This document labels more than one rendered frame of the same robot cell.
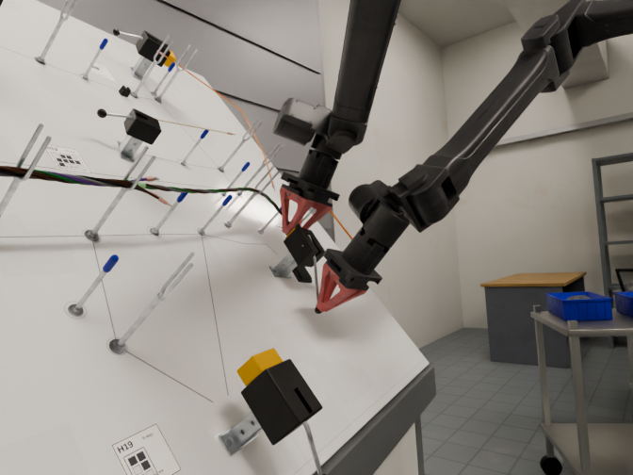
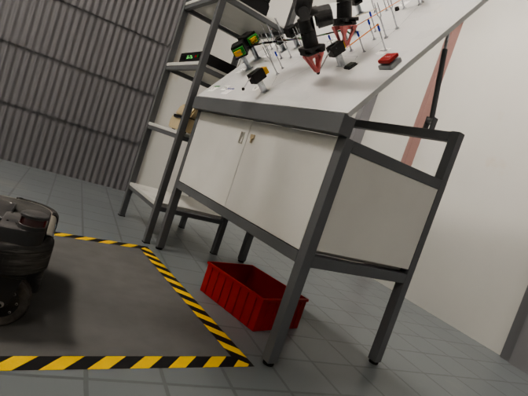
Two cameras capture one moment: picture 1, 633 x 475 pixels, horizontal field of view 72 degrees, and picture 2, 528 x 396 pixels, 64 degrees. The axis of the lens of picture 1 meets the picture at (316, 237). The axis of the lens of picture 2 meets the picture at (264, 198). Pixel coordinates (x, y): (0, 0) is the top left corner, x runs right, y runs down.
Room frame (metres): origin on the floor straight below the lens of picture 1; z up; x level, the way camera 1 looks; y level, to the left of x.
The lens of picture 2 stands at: (1.41, -1.51, 0.64)
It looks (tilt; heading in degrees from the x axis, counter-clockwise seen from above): 4 degrees down; 116
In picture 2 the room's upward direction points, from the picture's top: 19 degrees clockwise
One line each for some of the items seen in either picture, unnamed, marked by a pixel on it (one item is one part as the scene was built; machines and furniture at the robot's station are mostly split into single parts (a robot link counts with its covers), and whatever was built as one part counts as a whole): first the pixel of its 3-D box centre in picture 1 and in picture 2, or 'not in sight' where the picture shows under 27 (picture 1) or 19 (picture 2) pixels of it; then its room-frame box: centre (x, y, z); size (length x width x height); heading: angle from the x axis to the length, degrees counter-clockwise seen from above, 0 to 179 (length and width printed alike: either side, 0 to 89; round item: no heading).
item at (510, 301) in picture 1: (540, 313); not in sight; (4.59, -2.28, 0.37); 1.39 x 0.72 x 0.75; 142
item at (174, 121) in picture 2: not in sight; (200, 121); (-0.16, 0.60, 0.76); 0.30 x 0.21 x 0.20; 64
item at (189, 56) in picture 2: not in sight; (214, 67); (-0.21, 0.62, 1.09); 0.35 x 0.33 x 0.07; 151
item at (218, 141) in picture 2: not in sight; (212, 154); (0.25, 0.22, 0.60); 0.55 x 0.02 x 0.39; 151
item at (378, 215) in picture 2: not in sight; (291, 181); (0.63, 0.35, 0.60); 1.17 x 0.58 x 0.40; 151
